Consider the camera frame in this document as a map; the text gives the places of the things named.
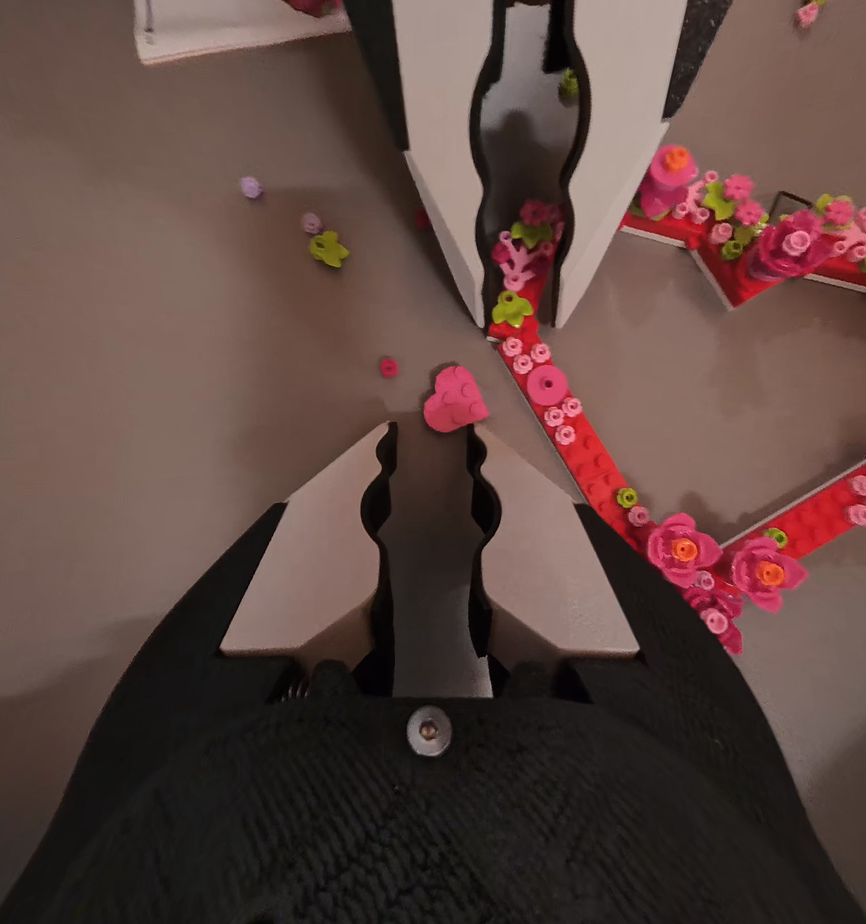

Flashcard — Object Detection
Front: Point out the red lego heart wreath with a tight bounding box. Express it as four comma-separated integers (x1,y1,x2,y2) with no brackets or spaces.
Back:
485,143,866,656

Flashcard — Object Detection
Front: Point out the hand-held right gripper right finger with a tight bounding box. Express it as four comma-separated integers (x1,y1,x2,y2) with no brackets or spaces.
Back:
466,423,641,698

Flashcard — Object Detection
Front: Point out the white printed booklet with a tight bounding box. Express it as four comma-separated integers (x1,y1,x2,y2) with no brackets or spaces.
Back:
133,0,352,66

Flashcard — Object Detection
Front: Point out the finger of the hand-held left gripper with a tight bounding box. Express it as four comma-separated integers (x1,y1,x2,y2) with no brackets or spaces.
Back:
395,0,504,327
553,0,688,329

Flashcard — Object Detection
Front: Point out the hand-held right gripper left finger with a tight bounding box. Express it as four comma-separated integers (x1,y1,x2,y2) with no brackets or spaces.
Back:
218,421,401,695

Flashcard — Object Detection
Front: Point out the pink lego heart piece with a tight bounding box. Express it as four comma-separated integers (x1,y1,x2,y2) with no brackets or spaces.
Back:
423,365,490,435

